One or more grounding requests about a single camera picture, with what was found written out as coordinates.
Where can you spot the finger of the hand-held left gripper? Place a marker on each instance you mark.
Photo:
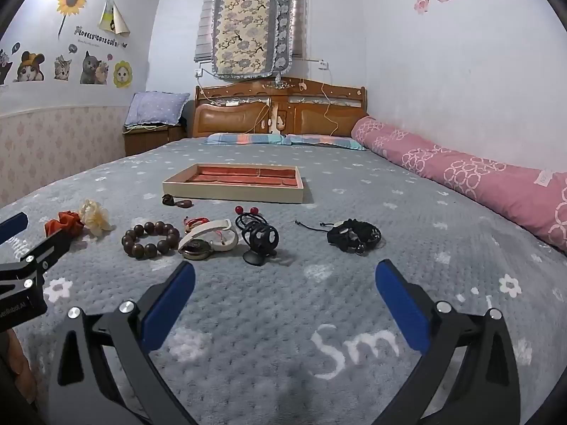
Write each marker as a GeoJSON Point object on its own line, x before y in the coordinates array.
{"type": "Point", "coordinates": [48, 248]}
{"type": "Point", "coordinates": [13, 226]}

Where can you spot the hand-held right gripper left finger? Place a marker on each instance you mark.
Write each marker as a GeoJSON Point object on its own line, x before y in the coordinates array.
{"type": "Point", "coordinates": [170, 305]}

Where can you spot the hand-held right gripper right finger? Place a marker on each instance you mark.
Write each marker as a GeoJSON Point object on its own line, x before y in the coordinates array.
{"type": "Point", "coordinates": [398, 305]}

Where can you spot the orange scrunchie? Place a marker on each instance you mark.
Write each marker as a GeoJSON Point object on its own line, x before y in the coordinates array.
{"type": "Point", "coordinates": [64, 225]}

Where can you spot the cream flower hair clip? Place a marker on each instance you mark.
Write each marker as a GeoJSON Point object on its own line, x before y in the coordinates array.
{"type": "Point", "coordinates": [95, 219]}

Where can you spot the round brass pendant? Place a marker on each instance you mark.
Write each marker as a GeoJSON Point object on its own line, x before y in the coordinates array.
{"type": "Point", "coordinates": [195, 250]}

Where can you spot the black hair claw clip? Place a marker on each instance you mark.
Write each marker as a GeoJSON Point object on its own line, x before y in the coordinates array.
{"type": "Point", "coordinates": [262, 240]}

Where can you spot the cream tray with brick lining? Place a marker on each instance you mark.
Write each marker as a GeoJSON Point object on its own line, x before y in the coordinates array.
{"type": "Point", "coordinates": [230, 193]}

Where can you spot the person's left hand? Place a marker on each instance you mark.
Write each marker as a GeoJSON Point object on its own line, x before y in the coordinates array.
{"type": "Point", "coordinates": [17, 363]}

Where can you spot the grey flower bedspread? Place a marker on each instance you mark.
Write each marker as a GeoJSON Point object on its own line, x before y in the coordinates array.
{"type": "Point", "coordinates": [288, 296]}

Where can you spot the wooden nightstand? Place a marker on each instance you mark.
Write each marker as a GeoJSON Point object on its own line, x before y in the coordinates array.
{"type": "Point", "coordinates": [148, 141]}

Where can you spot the pink rolled quilt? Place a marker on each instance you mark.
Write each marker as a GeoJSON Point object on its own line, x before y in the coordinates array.
{"type": "Point", "coordinates": [465, 172]}

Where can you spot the lilac dotted pillow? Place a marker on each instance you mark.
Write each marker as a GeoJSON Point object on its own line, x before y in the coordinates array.
{"type": "Point", "coordinates": [157, 108]}

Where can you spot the striped pillow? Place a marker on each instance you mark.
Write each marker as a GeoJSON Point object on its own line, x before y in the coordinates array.
{"type": "Point", "coordinates": [323, 140]}
{"type": "Point", "coordinates": [243, 138]}

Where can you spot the yellow flower cat sticker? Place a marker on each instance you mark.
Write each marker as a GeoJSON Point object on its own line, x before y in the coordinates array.
{"type": "Point", "coordinates": [122, 74]}

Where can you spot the wooden bed headboard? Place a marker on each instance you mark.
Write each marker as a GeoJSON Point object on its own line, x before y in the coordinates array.
{"type": "Point", "coordinates": [221, 117]}

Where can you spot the floral hanging cloth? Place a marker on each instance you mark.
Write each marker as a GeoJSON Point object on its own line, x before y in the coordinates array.
{"type": "Point", "coordinates": [241, 26]}

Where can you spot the hat cat wall sticker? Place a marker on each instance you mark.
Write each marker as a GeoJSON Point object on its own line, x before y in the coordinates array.
{"type": "Point", "coordinates": [30, 67]}

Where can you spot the tabby kitten wall sticker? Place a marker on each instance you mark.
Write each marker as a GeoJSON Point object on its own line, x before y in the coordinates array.
{"type": "Point", "coordinates": [63, 67]}

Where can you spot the grey cat wall sticker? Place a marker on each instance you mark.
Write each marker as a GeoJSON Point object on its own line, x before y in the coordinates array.
{"type": "Point", "coordinates": [93, 67]}

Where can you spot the lettering wall sticker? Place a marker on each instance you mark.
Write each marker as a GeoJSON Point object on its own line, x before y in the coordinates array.
{"type": "Point", "coordinates": [97, 39]}

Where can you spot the curled paper wall poster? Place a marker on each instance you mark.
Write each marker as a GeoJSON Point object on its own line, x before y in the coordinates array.
{"type": "Point", "coordinates": [113, 17]}

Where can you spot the sunflower wall sticker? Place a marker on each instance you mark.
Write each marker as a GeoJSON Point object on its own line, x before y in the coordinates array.
{"type": "Point", "coordinates": [71, 0]}

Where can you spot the white wall socket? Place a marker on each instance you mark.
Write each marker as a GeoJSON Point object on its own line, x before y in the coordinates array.
{"type": "Point", "coordinates": [324, 64]}

